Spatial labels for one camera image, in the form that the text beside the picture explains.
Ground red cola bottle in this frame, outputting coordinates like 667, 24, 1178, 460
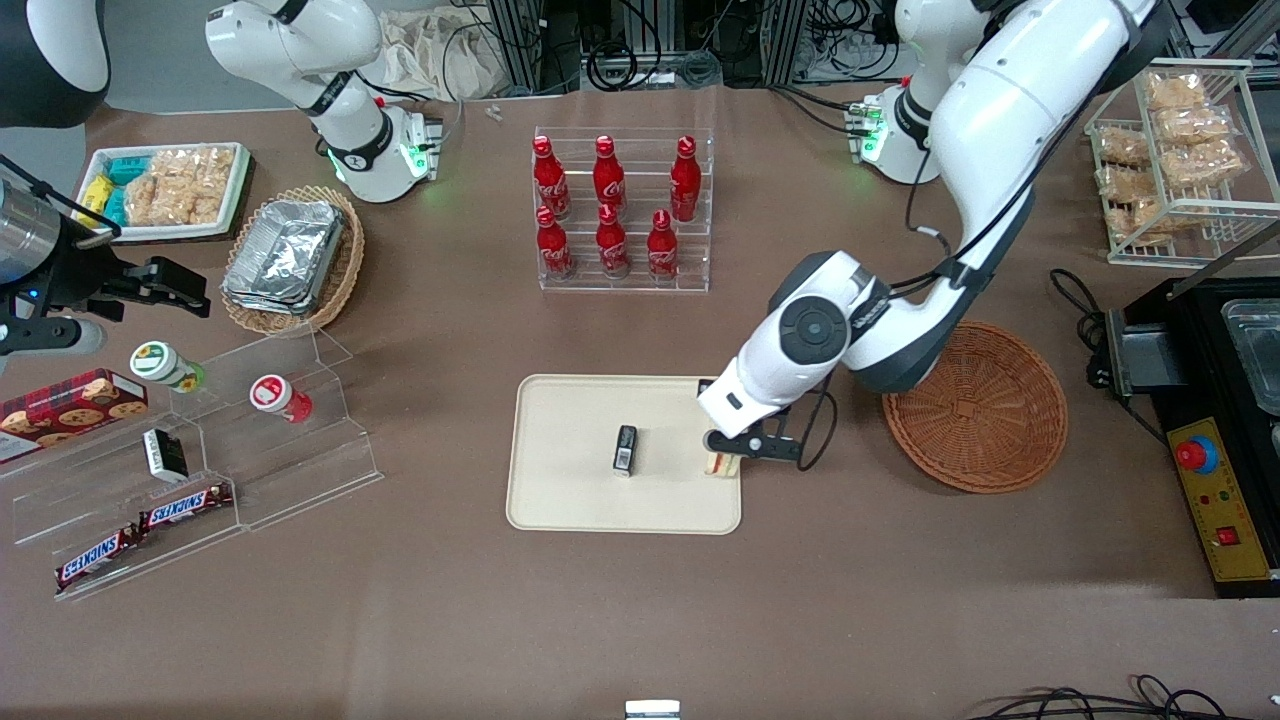
532, 134, 571, 221
669, 135, 703, 224
593, 134, 627, 217
646, 208, 681, 282
535, 205, 576, 282
595, 203, 631, 280

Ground beige plastic tray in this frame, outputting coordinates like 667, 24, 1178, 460
505, 373, 744, 536

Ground white cloth bag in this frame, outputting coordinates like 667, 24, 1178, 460
374, 8, 508, 103

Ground green cup with sunflower lid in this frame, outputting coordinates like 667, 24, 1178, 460
129, 340, 207, 394

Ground black countertop appliance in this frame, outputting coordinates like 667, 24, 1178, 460
1104, 274, 1280, 600

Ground oval tan wicker basket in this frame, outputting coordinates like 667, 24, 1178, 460
219, 184, 367, 338

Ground small black and white box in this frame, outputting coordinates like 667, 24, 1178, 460
142, 427, 190, 484

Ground black power cable with plug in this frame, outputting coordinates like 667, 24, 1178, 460
1049, 267, 1169, 447

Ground yellow control box red button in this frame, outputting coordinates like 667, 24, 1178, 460
1166, 416, 1274, 584

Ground aluminium frame with cables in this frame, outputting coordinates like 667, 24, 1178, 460
484, 0, 901, 97

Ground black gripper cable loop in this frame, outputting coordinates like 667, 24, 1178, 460
794, 372, 840, 473

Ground round brown wicker basket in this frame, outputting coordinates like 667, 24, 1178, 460
881, 320, 1069, 495

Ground clear acrylic bottle rack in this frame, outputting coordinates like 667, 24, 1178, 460
532, 126, 715, 295

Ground bag of rice crackers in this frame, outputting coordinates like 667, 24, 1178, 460
124, 146, 237, 228

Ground white rectangular snack tray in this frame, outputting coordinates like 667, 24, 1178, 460
74, 141, 254, 245

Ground black cables bundle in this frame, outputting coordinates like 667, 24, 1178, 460
964, 674, 1243, 720

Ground red cup with white lid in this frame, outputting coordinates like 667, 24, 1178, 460
248, 373, 314, 425

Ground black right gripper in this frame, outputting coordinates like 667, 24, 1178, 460
0, 226, 212, 323

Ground white wire shelf rack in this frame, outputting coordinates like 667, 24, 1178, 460
1084, 57, 1280, 269

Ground snickers chocolate bar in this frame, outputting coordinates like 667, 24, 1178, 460
54, 524, 144, 594
137, 482, 235, 532

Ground stacked aluminium foil containers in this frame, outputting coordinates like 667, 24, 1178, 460
221, 198, 349, 317

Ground red chocolate chip cookie box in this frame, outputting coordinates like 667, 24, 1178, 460
0, 368, 150, 464

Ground clear acrylic step display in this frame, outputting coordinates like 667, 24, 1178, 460
11, 327, 385, 602

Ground clear bag of fried snacks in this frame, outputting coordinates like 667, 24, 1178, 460
1144, 71, 1208, 112
1097, 164, 1163, 203
1104, 198, 1168, 247
1164, 139, 1250, 192
1097, 127, 1153, 167
1154, 104, 1238, 147

